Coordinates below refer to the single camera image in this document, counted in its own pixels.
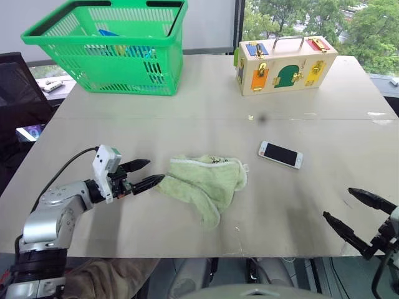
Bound black office chair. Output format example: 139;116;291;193
0;52;54;164

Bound wooden lock latch box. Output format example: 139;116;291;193
234;35;339;98

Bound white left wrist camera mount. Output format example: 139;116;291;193
92;145;123;205

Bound blue and yellow packets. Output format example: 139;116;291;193
110;44;157;60

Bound small white desk object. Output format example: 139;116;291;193
41;79;65;93

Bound black window frame post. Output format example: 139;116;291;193
233;0;247;56

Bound tablet with lit screen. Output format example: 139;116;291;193
15;123;46;143

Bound blue flat package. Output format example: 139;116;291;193
97;28;126;39

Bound green plastic shopping basket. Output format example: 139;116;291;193
20;0;190;97

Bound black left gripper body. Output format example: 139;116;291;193
107;166;135;199

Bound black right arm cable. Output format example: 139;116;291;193
370;249;399;299

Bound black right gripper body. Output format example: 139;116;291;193
370;217;399;255

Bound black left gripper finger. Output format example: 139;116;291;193
120;158;151;173
130;174;165;196

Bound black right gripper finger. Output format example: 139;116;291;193
322;211;375;261
347;187;398;216

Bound light green towel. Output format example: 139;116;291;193
155;154;251;230

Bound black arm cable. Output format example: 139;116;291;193
370;249;399;299
31;146;101;216

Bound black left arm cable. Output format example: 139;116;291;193
31;146;101;216

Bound white smartphone black screen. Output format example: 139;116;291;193
257;140;304;170

